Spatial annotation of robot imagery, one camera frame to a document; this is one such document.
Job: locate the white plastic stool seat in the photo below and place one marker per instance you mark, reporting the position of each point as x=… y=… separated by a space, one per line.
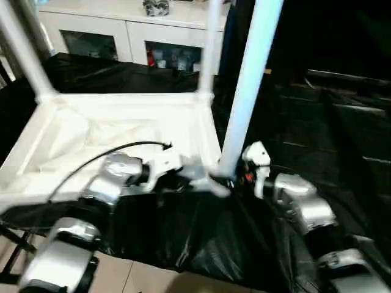
x=107 y=122

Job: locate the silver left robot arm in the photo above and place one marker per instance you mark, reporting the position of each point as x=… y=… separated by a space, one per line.
x=116 y=174

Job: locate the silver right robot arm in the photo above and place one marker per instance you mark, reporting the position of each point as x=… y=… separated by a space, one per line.
x=305 y=198

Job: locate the black work mat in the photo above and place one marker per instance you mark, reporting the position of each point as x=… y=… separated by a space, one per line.
x=305 y=146

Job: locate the small white cup in cabinet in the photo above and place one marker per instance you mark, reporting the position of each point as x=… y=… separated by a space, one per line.
x=161 y=63

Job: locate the red packet in cabinet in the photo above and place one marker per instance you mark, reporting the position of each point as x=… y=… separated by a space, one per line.
x=150 y=58

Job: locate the white cabinet with glass doors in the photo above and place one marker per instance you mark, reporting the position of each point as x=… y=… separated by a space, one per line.
x=122 y=24

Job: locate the black tripod stand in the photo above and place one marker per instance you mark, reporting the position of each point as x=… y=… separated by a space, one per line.
x=18 y=244

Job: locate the dark object on cabinet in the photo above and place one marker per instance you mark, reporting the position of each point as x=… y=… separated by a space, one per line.
x=155 y=6

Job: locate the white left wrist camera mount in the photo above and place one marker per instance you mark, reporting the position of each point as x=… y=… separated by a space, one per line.
x=165 y=161

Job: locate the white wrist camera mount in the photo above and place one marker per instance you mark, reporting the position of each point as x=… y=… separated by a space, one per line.
x=258 y=155
x=165 y=161

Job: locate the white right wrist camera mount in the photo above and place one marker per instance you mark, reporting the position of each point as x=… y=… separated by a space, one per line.
x=258 y=155

